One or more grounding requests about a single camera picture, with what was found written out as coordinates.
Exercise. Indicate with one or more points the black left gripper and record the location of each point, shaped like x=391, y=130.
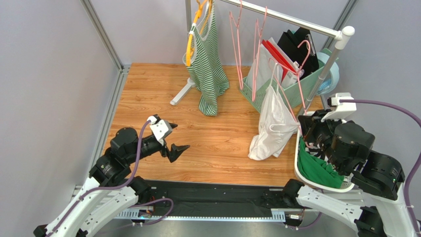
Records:
x=175, y=152

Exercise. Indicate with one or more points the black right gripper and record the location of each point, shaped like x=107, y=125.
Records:
x=307, y=125

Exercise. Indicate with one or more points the white tank top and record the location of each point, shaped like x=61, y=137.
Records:
x=276, y=122

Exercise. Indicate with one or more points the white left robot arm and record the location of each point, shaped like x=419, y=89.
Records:
x=112, y=186

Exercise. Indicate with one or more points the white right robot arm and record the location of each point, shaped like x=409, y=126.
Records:
x=383, y=179

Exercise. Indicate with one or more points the green striped tank top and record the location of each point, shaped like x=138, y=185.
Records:
x=206, y=69

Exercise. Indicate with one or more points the yellow plastic hanger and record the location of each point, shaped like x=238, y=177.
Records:
x=204, y=8

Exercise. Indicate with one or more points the black white striped garment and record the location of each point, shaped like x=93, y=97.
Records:
x=318, y=153

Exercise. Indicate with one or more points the green garment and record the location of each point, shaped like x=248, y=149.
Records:
x=317, y=170

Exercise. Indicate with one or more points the white laundry basket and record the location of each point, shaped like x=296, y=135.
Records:
x=305, y=124

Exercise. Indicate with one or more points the light blue round object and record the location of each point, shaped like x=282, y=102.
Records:
x=332, y=79

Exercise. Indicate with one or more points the green plastic basket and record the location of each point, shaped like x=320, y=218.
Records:
x=292, y=94

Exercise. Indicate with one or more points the white paper box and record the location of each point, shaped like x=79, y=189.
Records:
x=289, y=78

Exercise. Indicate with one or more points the red folder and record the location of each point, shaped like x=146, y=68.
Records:
x=280, y=56

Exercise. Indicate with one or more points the grey translucent folder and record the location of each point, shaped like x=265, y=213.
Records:
x=261, y=68

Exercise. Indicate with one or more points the black folder with clip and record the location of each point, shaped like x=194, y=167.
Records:
x=289, y=43

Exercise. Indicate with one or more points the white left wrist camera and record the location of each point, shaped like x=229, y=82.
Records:
x=160, y=128

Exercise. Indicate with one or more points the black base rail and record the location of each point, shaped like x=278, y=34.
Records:
x=191, y=199

